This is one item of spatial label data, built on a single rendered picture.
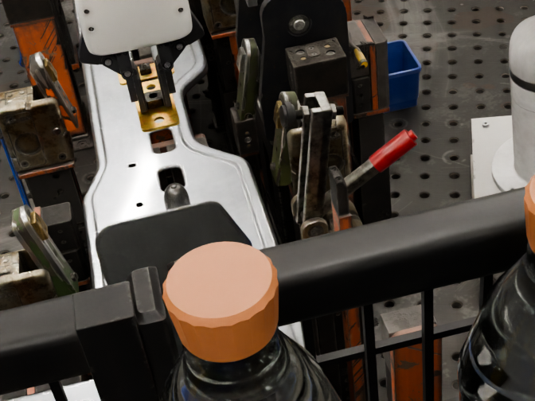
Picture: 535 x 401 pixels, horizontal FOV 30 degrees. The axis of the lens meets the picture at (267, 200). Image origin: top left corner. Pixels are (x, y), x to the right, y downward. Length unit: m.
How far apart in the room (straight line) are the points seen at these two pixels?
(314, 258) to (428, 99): 1.55
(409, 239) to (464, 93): 1.55
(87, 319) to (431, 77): 1.65
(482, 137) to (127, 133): 0.60
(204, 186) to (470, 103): 0.75
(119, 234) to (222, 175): 0.57
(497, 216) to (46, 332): 0.17
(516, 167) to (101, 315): 1.26
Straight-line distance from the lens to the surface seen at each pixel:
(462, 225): 0.39
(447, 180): 1.73
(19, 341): 0.38
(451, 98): 1.92
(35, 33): 1.82
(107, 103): 1.48
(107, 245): 0.75
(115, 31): 0.93
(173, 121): 0.97
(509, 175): 1.58
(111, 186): 1.32
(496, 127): 1.70
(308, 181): 1.07
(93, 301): 0.37
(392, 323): 0.82
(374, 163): 1.10
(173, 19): 0.93
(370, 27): 1.42
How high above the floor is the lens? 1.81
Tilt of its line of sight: 40 degrees down
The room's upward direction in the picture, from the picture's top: 8 degrees counter-clockwise
